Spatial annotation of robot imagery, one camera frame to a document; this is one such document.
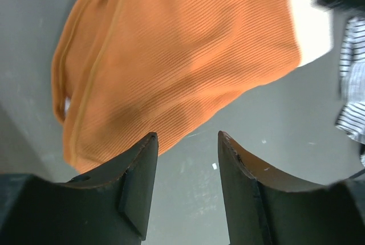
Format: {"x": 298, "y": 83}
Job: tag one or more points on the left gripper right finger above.
{"x": 265, "y": 205}

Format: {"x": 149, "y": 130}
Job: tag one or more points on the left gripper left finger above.
{"x": 109, "y": 204}

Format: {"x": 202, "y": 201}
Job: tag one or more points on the orange underwear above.
{"x": 124, "y": 68}

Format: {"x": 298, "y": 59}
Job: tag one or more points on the grey striped underwear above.
{"x": 351, "y": 76}

